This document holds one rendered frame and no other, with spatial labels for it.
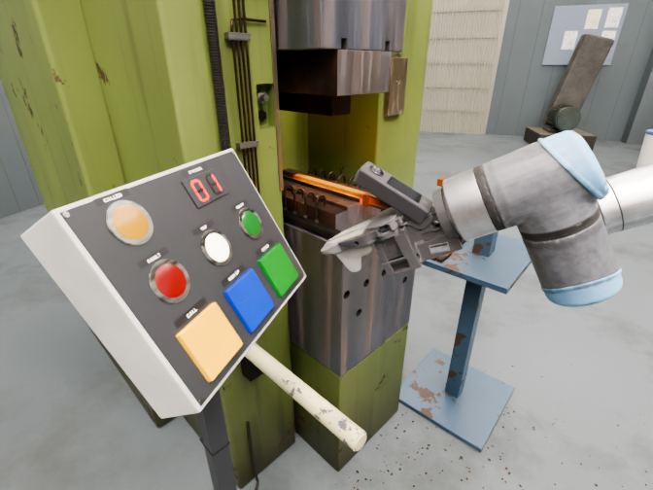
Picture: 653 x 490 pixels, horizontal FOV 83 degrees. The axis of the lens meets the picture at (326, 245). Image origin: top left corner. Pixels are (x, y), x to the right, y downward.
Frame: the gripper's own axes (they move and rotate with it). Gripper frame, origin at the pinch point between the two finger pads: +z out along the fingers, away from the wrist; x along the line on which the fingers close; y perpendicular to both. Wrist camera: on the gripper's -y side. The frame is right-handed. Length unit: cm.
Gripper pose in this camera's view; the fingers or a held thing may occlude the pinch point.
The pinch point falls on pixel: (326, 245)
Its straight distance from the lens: 60.2
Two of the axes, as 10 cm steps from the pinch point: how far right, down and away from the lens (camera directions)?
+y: 4.7, 8.5, 2.3
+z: -8.2, 3.2, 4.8
